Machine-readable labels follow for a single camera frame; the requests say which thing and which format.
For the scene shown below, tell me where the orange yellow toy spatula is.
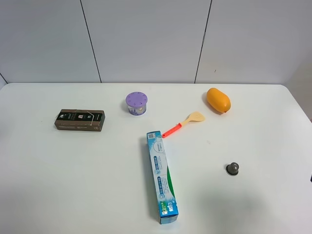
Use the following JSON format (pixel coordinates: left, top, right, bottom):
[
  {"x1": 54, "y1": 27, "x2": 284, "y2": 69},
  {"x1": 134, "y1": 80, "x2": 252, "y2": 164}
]
[{"x1": 162, "y1": 112, "x2": 205, "y2": 138}]

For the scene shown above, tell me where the purple lidded air freshener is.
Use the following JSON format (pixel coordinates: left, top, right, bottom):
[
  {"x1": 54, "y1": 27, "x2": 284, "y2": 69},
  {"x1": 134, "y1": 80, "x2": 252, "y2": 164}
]
[{"x1": 125, "y1": 92, "x2": 148, "y2": 116}]

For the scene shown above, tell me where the yellow mango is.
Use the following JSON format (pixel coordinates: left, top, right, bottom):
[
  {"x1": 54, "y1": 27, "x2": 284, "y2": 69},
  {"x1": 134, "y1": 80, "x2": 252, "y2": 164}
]
[{"x1": 207, "y1": 88, "x2": 231, "y2": 113}]

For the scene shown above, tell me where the brown cardboard box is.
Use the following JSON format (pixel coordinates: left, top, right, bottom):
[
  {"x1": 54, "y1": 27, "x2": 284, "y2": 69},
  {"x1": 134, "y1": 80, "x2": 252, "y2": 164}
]
[{"x1": 55, "y1": 109, "x2": 105, "y2": 132}]

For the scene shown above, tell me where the grey coffee capsule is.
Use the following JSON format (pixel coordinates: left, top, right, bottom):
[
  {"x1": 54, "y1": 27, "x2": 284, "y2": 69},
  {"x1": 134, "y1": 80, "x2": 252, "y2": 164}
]
[{"x1": 226, "y1": 162, "x2": 239, "y2": 176}]

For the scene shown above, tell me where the blue green toothpaste box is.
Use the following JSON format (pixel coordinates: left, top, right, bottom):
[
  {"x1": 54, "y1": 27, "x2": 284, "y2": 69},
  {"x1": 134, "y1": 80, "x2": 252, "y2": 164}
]
[{"x1": 147, "y1": 131, "x2": 179, "y2": 224}]

